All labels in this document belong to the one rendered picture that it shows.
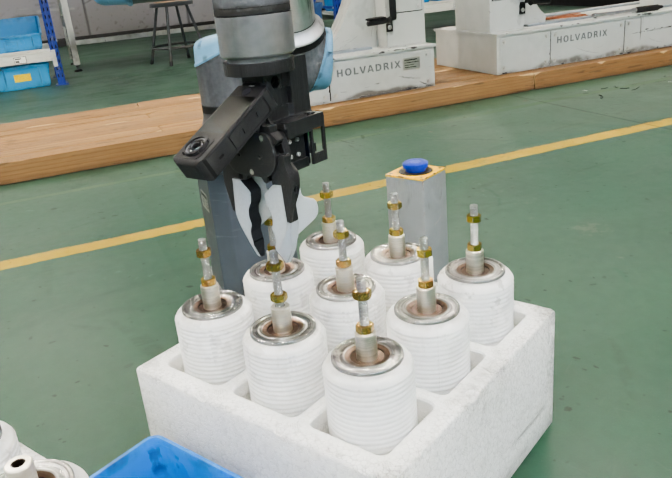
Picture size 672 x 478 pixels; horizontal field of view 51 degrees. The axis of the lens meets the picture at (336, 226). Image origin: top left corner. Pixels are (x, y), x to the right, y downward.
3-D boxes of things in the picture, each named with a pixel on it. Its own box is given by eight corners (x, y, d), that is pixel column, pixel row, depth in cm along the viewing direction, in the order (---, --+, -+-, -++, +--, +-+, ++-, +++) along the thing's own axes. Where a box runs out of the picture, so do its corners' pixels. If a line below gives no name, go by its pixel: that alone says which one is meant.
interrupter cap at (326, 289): (365, 273, 92) (365, 268, 92) (384, 296, 85) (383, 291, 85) (310, 284, 90) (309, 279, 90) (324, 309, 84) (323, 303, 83)
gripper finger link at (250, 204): (291, 241, 81) (291, 166, 77) (255, 260, 76) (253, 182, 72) (271, 233, 82) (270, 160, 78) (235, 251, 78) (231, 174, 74)
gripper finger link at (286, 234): (335, 248, 76) (317, 166, 74) (299, 268, 72) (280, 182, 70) (314, 246, 78) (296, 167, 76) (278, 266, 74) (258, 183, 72)
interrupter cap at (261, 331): (272, 356, 74) (272, 350, 74) (238, 331, 80) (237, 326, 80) (329, 330, 78) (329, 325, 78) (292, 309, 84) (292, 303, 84)
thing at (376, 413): (345, 536, 73) (329, 390, 67) (329, 475, 82) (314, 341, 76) (433, 518, 75) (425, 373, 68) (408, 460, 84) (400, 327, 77)
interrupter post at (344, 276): (352, 284, 89) (350, 261, 88) (357, 292, 87) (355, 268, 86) (334, 288, 89) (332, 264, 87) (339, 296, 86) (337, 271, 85)
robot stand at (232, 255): (205, 279, 156) (183, 148, 145) (283, 260, 162) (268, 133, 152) (226, 312, 140) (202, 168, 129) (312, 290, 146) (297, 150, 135)
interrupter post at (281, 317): (280, 338, 78) (276, 312, 77) (268, 331, 80) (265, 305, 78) (298, 331, 79) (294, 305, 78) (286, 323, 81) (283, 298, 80)
